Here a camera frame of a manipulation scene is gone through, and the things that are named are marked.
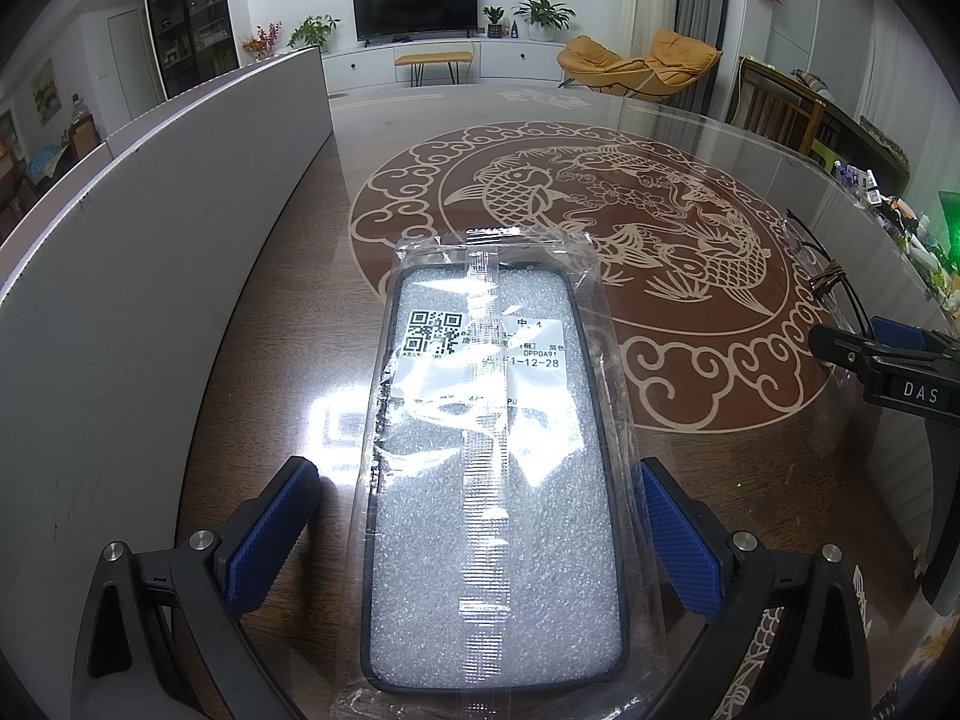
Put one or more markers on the black display cabinet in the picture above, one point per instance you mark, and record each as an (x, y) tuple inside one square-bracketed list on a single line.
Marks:
[(191, 15)]

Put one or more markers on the yellow lounge chair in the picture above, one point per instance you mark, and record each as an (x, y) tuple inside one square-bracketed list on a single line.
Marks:
[(675, 56)]

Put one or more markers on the dark wooden sideboard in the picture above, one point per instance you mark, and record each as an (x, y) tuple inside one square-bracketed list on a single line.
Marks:
[(862, 127)]

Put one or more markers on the grey partition board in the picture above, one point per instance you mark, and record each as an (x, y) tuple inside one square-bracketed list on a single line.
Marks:
[(150, 277)]

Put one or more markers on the pile of assorted small items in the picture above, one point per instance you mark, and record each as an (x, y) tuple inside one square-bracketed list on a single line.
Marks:
[(915, 232)]

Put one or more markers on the grey curtain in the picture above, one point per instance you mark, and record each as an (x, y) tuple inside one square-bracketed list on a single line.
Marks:
[(705, 15)]

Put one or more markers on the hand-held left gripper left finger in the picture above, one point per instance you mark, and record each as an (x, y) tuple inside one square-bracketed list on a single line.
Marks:
[(270, 532)]

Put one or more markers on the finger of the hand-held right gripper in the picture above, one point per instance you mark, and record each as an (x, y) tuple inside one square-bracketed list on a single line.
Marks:
[(844, 349), (907, 337)]

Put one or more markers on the black phone case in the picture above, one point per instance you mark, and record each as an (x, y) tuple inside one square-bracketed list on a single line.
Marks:
[(487, 525)]

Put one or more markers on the large green potted plant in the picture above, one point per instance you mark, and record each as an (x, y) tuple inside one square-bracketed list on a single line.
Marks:
[(544, 15)]

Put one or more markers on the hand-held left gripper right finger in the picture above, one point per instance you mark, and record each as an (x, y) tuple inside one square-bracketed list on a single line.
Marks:
[(682, 540)]

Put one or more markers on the framed wall picture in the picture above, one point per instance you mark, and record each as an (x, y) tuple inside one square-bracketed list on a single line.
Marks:
[(46, 94)]

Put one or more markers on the wooden bench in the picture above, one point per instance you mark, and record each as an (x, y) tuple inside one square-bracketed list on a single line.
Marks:
[(433, 58)]

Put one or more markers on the red flowers in vase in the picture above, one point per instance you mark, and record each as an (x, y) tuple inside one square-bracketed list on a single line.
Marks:
[(262, 41)]

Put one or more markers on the white television cabinet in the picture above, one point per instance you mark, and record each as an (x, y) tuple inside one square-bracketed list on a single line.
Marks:
[(510, 60)]

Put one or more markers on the bushy green potted plant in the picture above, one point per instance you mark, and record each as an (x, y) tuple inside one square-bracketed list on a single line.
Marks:
[(315, 31)]

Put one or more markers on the small green potted plant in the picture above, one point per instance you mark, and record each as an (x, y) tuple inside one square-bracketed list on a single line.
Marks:
[(493, 19)]

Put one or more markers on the white door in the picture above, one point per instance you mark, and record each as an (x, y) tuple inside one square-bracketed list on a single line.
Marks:
[(135, 64)]

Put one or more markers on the black television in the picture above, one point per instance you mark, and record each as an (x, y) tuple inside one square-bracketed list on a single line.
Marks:
[(416, 7)]

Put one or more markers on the wooden chair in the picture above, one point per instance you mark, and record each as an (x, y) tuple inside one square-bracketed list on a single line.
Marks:
[(772, 109)]

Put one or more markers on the eyeglasses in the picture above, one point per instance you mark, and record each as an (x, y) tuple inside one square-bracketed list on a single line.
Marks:
[(814, 255)]

